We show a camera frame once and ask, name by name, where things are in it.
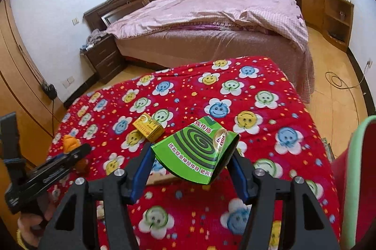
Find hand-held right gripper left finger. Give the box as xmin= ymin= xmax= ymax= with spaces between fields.
xmin=43 ymin=142 xmax=156 ymax=250

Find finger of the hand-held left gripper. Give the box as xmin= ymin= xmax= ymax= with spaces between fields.
xmin=43 ymin=143 xmax=92 ymax=178

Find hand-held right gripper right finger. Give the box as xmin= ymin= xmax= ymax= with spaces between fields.
xmin=231 ymin=150 xmax=341 ymax=250

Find green mosquito coil box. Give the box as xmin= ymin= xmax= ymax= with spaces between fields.
xmin=150 ymin=115 xmax=241 ymax=185

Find green basin with red inside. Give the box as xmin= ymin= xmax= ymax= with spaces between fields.
xmin=335 ymin=114 xmax=376 ymax=250

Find yellow-sleeved left forearm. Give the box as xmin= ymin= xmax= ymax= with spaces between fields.
xmin=16 ymin=228 xmax=33 ymax=250

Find person's left hand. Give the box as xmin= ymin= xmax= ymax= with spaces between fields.
xmin=17 ymin=194 xmax=58 ymax=242

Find tan cardboard piece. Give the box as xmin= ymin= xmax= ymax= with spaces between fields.
xmin=147 ymin=171 xmax=177 ymax=186

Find small yellow box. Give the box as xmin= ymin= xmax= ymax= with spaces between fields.
xmin=132 ymin=113 xmax=164 ymax=143

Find red smiley flower blanket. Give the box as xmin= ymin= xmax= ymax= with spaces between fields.
xmin=46 ymin=56 xmax=343 ymax=250

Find light wooden wardrobe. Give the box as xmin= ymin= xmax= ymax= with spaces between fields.
xmin=0 ymin=0 xmax=67 ymax=151

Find dark wooden nightstand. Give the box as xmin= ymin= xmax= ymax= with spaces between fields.
xmin=80 ymin=34 xmax=120 ymax=85

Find crumpled clothes on nightstand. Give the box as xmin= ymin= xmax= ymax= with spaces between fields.
xmin=81 ymin=28 xmax=108 ymax=51

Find large bed pink blanket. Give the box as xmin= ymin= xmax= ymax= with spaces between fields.
xmin=113 ymin=23 xmax=315 ymax=104

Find wooden corner shelf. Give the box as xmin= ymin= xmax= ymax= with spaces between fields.
xmin=322 ymin=0 xmax=355 ymax=53

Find low white wall outlet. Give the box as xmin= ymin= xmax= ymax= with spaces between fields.
xmin=60 ymin=76 xmax=76 ymax=88

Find thin floor cable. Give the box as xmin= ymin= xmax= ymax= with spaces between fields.
xmin=324 ymin=70 xmax=368 ymax=91

